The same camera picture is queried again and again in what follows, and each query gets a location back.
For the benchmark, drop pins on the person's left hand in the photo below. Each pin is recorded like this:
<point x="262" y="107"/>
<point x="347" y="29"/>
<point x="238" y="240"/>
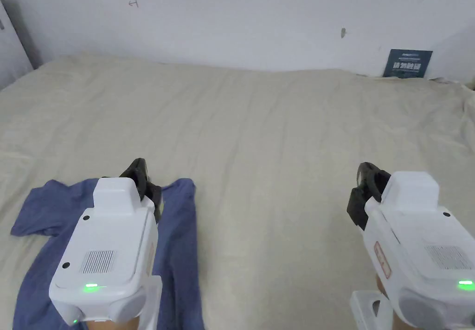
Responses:
<point x="100" y="325"/>

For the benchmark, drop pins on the bed with beige sheet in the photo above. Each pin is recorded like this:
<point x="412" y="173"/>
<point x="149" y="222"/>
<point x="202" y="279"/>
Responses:
<point x="267" y="151"/>

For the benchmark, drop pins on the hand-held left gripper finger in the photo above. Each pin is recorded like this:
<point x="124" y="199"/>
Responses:
<point x="128" y="169"/>
<point x="143" y="176"/>

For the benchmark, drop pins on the person's right hand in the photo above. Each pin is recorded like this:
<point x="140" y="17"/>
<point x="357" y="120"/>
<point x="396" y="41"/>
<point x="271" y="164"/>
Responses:
<point x="381" y="287"/>

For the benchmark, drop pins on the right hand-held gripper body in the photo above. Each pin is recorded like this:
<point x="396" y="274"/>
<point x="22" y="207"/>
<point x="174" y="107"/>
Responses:
<point x="415" y="248"/>

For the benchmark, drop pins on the dark blue shirt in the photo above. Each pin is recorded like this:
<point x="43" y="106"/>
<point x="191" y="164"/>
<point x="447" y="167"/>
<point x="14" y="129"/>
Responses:
<point x="178" y="241"/>

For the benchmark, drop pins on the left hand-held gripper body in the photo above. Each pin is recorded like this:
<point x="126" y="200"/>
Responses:
<point x="107" y="241"/>

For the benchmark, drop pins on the dark blue printed card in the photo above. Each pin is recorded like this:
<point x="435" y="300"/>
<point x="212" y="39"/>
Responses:
<point x="410" y="63"/>

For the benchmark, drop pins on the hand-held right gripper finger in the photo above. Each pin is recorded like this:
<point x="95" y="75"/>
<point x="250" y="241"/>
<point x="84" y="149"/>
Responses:
<point x="362" y="176"/>
<point x="381" y="183"/>

